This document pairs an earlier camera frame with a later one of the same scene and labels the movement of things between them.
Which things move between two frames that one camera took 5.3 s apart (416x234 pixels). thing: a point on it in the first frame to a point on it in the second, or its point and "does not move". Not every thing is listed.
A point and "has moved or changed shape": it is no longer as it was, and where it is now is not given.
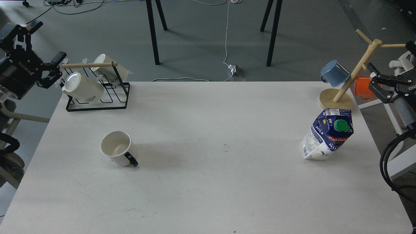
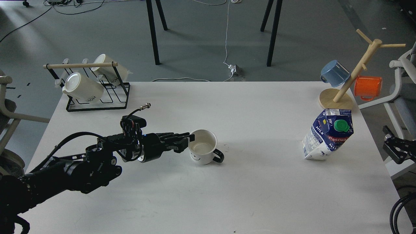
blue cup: x=333 y=73 does not move
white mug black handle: x=117 y=146 has moved or changed shape
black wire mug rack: x=94 y=86 does not move
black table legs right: x=279 y=5 does not move
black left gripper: x=19 y=66 to x=132 y=145
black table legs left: x=150 y=15 does not move
